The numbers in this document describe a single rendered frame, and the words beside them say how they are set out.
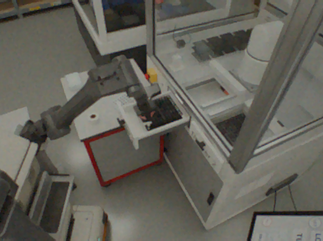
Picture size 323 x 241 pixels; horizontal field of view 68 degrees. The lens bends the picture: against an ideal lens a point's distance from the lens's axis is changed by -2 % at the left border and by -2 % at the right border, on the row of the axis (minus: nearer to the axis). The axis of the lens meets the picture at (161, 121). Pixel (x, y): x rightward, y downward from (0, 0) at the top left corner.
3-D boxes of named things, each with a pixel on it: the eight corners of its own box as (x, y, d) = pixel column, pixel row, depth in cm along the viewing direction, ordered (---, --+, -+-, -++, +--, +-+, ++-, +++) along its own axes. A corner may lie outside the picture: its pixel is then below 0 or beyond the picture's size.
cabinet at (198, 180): (205, 236, 181) (230, 192, 120) (149, 137, 240) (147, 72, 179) (297, 185, 209) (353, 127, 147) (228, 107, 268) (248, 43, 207)
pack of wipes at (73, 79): (84, 87, 173) (82, 83, 170) (70, 91, 170) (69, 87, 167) (78, 75, 182) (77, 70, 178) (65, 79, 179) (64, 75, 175)
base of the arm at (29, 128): (26, 120, 95) (14, 144, 87) (37, 111, 91) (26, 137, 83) (45, 130, 100) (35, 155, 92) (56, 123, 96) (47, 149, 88)
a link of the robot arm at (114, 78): (91, 57, 59) (108, 94, 59) (131, 53, 69) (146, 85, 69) (36, 118, 89) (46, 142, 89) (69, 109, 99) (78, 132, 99)
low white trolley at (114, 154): (102, 193, 202) (79, 139, 144) (83, 139, 238) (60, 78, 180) (164, 167, 219) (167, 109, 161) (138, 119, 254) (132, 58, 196)
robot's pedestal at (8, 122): (34, 206, 193) (-17, 156, 135) (27, 177, 210) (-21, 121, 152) (70, 190, 203) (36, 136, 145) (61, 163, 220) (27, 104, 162)
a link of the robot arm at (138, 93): (107, 60, 67) (123, 96, 67) (126, 52, 67) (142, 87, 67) (130, 87, 110) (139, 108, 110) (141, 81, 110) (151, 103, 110)
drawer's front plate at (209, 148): (217, 174, 124) (221, 163, 116) (188, 133, 141) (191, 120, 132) (219, 172, 125) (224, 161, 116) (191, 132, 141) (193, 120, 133)
